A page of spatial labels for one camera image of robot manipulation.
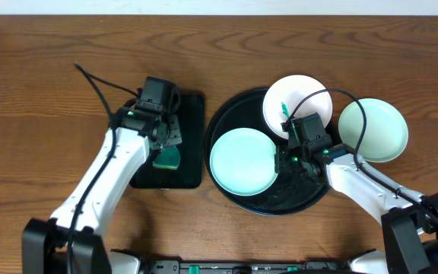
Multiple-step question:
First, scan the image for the mint plate bottom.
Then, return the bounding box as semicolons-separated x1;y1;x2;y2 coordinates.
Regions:
209;128;278;196

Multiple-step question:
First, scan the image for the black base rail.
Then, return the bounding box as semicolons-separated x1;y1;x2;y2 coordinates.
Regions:
138;260;353;274

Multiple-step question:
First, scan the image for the mint plate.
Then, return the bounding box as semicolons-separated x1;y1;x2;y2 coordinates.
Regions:
209;128;278;196
338;98;408;163

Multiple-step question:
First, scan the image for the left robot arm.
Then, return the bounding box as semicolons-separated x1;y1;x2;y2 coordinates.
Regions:
22;107;182;273

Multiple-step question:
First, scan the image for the green scrubbing sponge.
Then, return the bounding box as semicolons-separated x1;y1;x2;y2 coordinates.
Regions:
152;146;181;170

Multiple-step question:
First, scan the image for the white plate top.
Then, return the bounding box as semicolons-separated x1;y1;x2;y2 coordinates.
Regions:
262;75;333;139

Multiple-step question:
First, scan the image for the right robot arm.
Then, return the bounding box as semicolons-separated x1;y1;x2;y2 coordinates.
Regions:
275;142;438;273

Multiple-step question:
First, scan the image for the black round tray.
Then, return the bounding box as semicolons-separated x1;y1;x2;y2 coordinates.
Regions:
204;88;329;216

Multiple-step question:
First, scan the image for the black rectangular water tray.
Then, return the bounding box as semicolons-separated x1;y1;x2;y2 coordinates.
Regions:
129;94;205;189

